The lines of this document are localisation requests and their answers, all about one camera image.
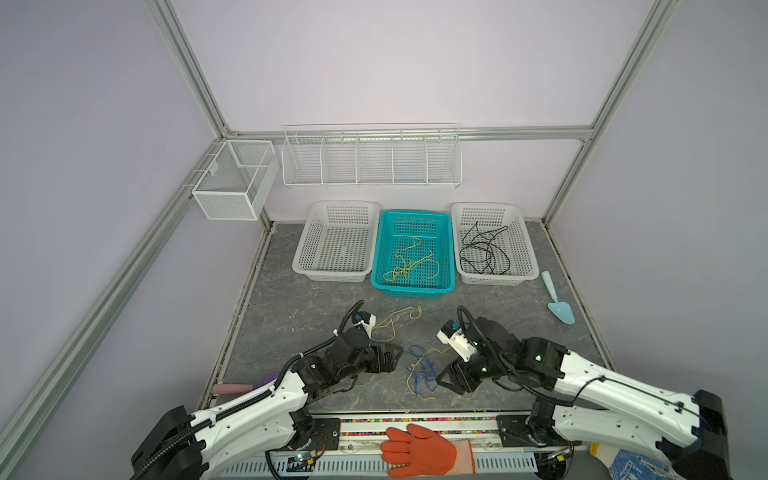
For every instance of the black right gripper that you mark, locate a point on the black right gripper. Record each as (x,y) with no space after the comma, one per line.
(457,372)

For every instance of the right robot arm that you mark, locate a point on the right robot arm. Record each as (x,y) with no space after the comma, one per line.
(579,401)

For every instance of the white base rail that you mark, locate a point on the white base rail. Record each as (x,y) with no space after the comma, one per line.
(348,446)

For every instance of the white plastic basket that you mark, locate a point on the white plastic basket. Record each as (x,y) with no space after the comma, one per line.
(338,241)
(492,245)

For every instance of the pink purple brush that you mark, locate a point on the pink purple brush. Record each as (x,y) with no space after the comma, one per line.
(225,389)

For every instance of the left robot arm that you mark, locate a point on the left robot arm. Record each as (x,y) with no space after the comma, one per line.
(252,408)

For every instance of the orange rubber glove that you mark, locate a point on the orange rubber glove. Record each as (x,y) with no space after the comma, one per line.
(418,451)

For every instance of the long white wire shelf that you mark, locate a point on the long white wire shelf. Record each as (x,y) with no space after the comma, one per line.
(388,155)

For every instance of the white plastic basket left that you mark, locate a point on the white plastic basket left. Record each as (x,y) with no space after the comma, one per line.
(338,241)

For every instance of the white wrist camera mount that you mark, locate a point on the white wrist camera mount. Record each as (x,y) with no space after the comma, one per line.
(366,321)
(452,335)

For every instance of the teal plastic basket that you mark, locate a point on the teal plastic basket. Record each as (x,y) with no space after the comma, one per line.
(414,255)

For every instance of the mint green brush handle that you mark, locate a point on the mint green brush handle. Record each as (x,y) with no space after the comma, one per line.
(560,309)

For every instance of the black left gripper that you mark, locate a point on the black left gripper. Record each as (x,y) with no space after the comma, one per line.
(389,362)

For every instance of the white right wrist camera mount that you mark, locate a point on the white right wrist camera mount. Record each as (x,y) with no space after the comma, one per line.
(452,335)

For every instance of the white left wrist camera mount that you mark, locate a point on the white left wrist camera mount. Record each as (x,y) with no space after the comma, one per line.
(366,321)

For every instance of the small white wire basket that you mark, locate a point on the small white wire basket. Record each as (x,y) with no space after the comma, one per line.
(236,182)

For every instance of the white plastic basket right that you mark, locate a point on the white plastic basket right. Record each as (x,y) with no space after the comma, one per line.
(492,245)

